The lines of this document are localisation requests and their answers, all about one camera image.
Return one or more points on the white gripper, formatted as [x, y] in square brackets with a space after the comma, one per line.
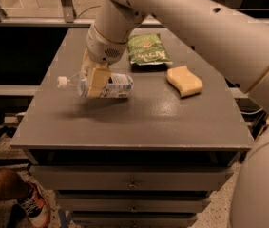
[104, 48]

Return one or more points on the clear plastic water bottle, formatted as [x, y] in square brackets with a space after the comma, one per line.
[118, 86]

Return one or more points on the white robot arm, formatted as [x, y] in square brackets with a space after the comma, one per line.
[236, 45]

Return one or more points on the green chip bag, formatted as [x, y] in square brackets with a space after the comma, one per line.
[147, 49]

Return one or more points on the yellow sponge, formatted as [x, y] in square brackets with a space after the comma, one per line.
[184, 81]

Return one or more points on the grey drawer cabinet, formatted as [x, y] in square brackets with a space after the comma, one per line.
[153, 127]

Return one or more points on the top drawer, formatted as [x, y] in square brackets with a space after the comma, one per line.
[131, 178]

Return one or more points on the drawer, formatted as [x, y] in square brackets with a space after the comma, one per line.
[131, 178]
[134, 220]
[133, 203]

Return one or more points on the middle drawer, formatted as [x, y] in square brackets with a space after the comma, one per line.
[133, 203]

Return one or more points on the person's bare leg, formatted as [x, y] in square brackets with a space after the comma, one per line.
[12, 187]

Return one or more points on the orange white sneaker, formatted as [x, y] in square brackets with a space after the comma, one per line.
[35, 207]

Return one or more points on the bottom drawer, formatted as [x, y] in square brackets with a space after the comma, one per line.
[134, 220]

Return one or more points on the metal railing frame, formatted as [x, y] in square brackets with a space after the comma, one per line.
[29, 10]

